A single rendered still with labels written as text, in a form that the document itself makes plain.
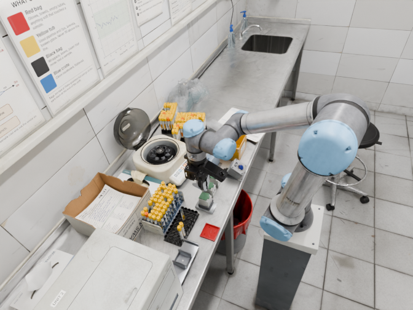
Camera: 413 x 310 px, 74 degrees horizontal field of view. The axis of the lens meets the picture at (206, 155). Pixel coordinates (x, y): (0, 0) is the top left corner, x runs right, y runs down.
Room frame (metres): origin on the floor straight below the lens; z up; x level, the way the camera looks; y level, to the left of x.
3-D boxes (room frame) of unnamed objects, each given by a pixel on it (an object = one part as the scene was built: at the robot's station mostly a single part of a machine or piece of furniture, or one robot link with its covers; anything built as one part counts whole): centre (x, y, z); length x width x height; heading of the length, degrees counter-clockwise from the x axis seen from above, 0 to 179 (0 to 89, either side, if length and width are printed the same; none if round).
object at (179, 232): (0.66, 0.14, 0.93); 0.17 x 0.09 x 0.11; 153
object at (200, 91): (1.71, 0.03, 0.94); 0.20 x 0.17 x 0.14; 127
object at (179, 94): (1.57, 0.14, 0.97); 0.26 x 0.17 x 0.19; 167
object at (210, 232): (0.62, 0.02, 0.88); 0.07 x 0.07 x 0.01; 62
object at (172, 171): (1.03, 0.22, 0.94); 0.30 x 0.24 x 0.12; 53
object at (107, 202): (0.74, 0.44, 0.95); 0.29 x 0.25 x 0.15; 62
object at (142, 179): (0.89, 0.34, 0.92); 0.24 x 0.12 x 0.10; 62
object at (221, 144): (0.71, -0.05, 1.30); 0.11 x 0.11 x 0.08; 50
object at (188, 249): (0.47, 0.14, 0.92); 0.21 x 0.07 x 0.05; 152
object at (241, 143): (1.10, -0.14, 0.93); 0.13 x 0.13 x 0.10; 62
